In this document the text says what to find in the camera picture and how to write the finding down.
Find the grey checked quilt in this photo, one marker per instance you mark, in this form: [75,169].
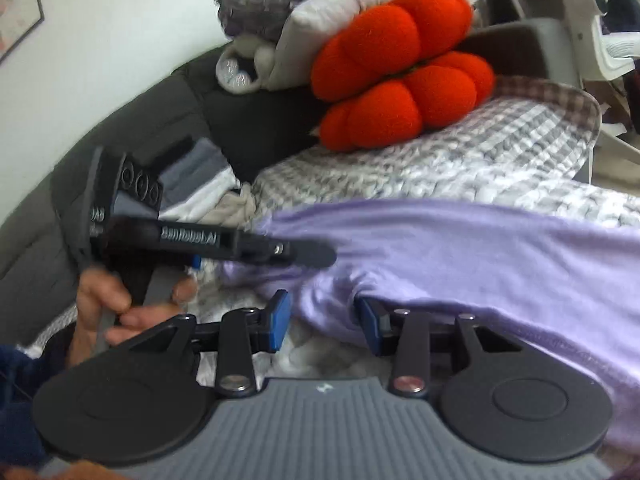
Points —
[425,160]

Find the dark grey sofa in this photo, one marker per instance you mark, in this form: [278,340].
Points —
[150,110]

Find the large framed wall picture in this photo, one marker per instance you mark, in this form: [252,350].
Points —
[15,5]

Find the grey gingham cloth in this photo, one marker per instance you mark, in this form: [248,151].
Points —
[550,92]

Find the white plush toy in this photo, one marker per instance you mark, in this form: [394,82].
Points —
[235,72]

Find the person's left hand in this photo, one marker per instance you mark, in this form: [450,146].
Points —
[95,295]

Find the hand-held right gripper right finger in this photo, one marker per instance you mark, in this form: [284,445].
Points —
[369,321]

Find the folded white garment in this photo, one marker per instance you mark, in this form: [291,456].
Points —
[215,205]

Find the orange flower-shaped cushion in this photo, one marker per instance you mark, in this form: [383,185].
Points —
[380,45]

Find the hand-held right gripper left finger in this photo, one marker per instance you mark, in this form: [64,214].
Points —
[280,320]

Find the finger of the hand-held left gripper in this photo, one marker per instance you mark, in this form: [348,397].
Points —
[300,254]

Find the folded grey garment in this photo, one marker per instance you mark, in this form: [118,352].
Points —
[200,170]

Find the grey backpack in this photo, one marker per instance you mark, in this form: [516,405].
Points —
[240,0]

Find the lilac knit sweater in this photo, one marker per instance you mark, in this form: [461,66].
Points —
[475,270]

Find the light grey cushion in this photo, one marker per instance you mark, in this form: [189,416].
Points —
[310,30]

